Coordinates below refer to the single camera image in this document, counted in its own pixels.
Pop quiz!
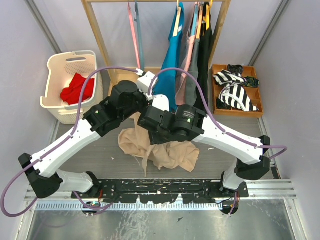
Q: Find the beige t shirt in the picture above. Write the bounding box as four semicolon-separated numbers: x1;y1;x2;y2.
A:
118;112;200;176

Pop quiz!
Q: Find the wooden hanger with blue shirt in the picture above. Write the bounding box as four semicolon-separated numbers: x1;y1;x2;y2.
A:
172;0;182;37

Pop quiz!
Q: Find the grey plastic hanger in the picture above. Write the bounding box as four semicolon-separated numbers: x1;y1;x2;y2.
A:
134;0;145;70

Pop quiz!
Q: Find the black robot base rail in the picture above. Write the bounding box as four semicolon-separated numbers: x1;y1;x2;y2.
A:
71;179;249;205

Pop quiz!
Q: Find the pink plastic hanger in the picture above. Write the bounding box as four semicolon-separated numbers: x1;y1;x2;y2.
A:
127;2;141;69

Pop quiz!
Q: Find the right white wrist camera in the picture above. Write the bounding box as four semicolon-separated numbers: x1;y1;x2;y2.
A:
145;94;170;112

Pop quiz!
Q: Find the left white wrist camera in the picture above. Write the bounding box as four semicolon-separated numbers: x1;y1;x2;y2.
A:
136;71;158;100

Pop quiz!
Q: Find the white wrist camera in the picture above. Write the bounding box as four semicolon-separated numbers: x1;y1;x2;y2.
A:
136;71;158;100
145;94;170;112

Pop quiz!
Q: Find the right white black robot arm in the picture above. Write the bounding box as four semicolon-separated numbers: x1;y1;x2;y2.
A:
138;105;270;197

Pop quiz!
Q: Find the red cloth in basket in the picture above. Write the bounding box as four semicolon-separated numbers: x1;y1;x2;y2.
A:
60;73;95;105

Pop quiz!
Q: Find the black white striped cloth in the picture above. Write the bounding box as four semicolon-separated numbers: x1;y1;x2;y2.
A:
213;70;259;112

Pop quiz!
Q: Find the dark patterned cloth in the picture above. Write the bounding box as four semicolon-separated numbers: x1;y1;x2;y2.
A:
244;76;260;88

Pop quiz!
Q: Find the pink garment on hanger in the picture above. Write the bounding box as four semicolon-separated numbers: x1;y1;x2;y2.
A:
175;3;200;106

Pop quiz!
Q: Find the blue t shirt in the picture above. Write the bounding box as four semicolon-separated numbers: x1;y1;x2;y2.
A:
152;2;185;112

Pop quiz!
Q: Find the white laundry basket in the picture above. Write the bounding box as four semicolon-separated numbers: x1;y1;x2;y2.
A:
40;50;97;125

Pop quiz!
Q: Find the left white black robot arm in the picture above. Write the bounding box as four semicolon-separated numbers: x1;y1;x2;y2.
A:
18;80;152;199

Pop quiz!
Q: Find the grey garment on hanger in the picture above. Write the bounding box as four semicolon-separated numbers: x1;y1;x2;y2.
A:
185;38;200;106

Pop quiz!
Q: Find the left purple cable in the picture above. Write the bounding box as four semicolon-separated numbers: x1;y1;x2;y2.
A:
0;66;141;217

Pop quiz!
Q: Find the orange wooden compartment tray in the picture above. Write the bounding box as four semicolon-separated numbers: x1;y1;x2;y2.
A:
212;64;264;118

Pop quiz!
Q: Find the wooden clothes rack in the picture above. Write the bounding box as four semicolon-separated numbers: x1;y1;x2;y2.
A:
82;0;231;95

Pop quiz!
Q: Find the black garment on hanger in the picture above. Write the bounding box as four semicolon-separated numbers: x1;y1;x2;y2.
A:
196;2;213;103

